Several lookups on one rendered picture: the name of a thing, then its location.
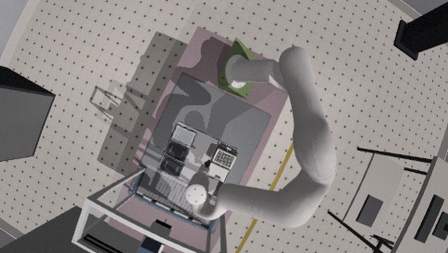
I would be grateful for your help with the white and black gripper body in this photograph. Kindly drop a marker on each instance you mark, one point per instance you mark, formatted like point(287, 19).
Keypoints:
point(203, 168)

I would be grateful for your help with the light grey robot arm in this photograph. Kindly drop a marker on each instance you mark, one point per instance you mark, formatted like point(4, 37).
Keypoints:
point(313, 142)

